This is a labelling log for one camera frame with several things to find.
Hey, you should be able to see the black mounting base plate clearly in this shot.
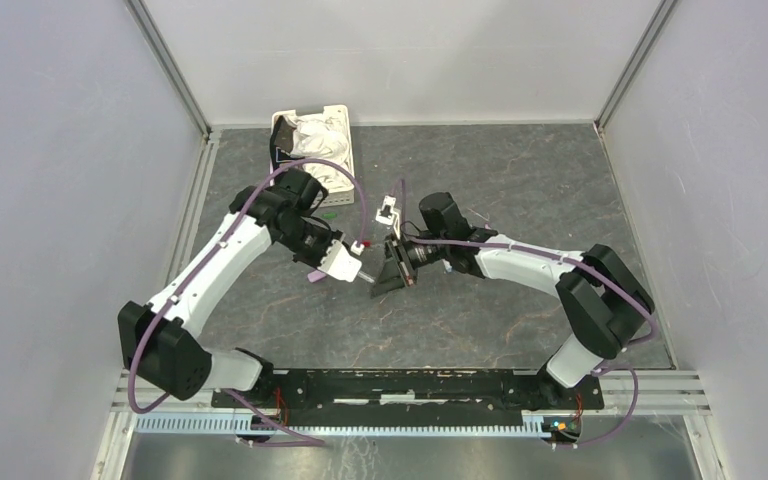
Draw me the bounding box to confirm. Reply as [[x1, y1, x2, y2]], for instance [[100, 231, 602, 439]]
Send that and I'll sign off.
[[243, 368, 605, 427]]

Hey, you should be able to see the purple cable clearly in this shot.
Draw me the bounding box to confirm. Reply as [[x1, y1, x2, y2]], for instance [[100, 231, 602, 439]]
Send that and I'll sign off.
[[125, 157, 367, 448], [390, 177, 660, 450]]

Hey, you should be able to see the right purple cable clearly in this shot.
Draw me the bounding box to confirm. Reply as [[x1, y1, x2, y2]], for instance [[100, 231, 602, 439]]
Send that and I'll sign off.
[[390, 177, 660, 450]]

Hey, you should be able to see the white crumpled cloth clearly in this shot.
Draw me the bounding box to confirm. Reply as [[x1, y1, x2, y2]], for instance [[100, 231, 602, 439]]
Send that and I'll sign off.
[[286, 110, 351, 190]]

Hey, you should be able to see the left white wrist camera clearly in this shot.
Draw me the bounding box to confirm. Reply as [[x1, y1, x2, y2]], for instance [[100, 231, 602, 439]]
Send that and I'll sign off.
[[317, 240, 362, 282]]

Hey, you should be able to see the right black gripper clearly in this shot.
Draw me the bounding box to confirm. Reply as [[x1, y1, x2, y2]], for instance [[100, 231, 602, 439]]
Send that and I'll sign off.
[[370, 233, 448, 299]]

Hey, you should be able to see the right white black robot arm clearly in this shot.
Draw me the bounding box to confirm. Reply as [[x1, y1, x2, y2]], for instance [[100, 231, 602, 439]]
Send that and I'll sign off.
[[371, 192, 658, 408]]

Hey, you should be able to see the white plastic basket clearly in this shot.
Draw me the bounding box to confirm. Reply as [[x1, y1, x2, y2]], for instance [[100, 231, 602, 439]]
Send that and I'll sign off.
[[268, 104, 357, 207]]

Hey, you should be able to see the black cloth with label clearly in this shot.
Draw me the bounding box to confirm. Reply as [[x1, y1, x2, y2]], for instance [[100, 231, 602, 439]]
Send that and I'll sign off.
[[269, 115, 297, 169]]

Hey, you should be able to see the pink highlighter cap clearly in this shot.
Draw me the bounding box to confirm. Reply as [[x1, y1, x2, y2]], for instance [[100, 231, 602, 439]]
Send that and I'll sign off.
[[307, 270, 327, 283]]

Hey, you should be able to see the white slotted cable duct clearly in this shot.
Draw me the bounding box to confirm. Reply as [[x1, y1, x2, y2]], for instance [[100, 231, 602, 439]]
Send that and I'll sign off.
[[134, 413, 551, 440]]

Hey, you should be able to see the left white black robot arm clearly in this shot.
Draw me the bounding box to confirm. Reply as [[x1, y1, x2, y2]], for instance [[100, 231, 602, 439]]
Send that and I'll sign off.
[[117, 168, 361, 412]]

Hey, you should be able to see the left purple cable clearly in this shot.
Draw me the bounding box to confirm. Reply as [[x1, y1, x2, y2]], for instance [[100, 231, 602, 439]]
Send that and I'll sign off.
[[125, 157, 367, 448]]

